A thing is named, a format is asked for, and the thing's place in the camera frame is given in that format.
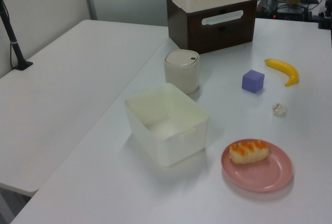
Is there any orange glazed bread loaf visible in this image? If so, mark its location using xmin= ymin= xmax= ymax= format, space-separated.
xmin=229 ymin=141 xmax=269 ymax=165

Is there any pink plastic plate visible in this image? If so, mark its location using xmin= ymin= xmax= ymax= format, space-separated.
xmin=220 ymin=138 xmax=295 ymax=193

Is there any black electronic device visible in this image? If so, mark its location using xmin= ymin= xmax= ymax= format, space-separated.
xmin=274 ymin=3 xmax=313 ymax=22

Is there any dark brown drawer unit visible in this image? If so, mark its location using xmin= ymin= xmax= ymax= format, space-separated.
xmin=166 ymin=0 xmax=257 ymax=55

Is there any black clamp stand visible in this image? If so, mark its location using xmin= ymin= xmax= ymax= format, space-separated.
xmin=317 ymin=0 xmax=332 ymax=30

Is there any yellow banana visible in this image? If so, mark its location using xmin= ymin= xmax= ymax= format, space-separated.
xmin=264 ymin=58 xmax=299 ymax=88

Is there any purple foam cube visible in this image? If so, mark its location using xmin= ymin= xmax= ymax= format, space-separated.
xmin=241 ymin=69 xmax=265 ymax=94

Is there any crumpled white paper ball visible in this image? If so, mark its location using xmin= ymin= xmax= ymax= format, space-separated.
xmin=271 ymin=102 xmax=287 ymax=116

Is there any cream lidded trash can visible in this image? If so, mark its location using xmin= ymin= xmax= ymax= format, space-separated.
xmin=163 ymin=49 xmax=201 ymax=95

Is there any cream open plastic box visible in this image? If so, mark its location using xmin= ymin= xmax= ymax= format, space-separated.
xmin=124 ymin=82 xmax=210 ymax=167

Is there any white drawer handle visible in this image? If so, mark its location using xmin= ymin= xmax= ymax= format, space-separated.
xmin=201 ymin=10 xmax=245 ymax=26

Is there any black camera pole with clamp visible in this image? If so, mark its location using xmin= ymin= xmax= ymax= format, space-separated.
xmin=0 ymin=0 xmax=34 ymax=71

